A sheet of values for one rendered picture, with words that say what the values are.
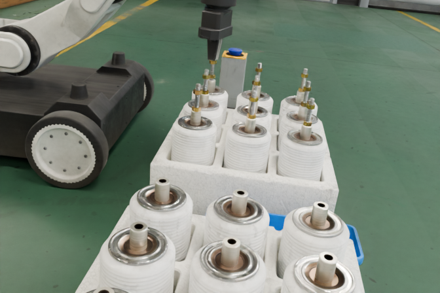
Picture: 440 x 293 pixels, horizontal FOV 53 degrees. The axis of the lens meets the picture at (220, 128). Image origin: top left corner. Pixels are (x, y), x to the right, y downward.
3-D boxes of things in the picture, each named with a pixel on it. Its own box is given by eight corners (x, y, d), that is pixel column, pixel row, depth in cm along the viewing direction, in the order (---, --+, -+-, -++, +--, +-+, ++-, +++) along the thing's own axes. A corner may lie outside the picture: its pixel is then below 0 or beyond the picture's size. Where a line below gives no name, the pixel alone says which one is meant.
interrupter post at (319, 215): (309, 227, 65) (313, 208, 64) (308, 218, 67) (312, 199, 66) (326, 229, 65) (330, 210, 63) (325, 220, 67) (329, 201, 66)
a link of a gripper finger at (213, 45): (206, 58, 114) (208, 34, 112) (217, 61, 113) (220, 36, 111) (203, 59, 113) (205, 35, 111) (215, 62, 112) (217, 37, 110)
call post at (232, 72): (211, 153, 140) (220, 56, 128) (215, 144, 147) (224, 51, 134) (234, 156, 140) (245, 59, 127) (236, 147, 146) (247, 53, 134)
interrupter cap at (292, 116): (323, 125, 103) (324, 122, 103) (294, 125, 101) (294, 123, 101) (308, 112, 110) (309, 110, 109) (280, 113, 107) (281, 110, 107)
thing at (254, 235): (192, 318, 70) (201, 223, 63) (203, 277, 79) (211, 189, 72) (253, 329, 69) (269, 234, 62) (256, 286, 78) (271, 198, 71)
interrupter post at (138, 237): (126, 252, 56) (126, 230, 55) (131, 240, 58) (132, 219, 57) (144, 255, 56) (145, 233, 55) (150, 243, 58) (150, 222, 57)
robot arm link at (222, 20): (209, 29, 119) (213, -18, 114) (242, 35, 116) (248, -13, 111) (187, 36, 108) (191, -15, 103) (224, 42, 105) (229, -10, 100)
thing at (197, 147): (217, 201, 102) (225, 129, 95) (179, 210, 97) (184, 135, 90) (198, 181, 109) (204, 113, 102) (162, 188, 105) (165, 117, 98)
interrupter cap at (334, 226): (292, 235, 63) (293, 231, 62) (291, 206, 70) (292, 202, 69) (346, 243, 62) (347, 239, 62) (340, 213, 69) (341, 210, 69)
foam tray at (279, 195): (147, 235, 99) (150, 163, 92) (182, 157, 135) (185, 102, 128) (323, 261, 96) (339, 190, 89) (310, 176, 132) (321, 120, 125)
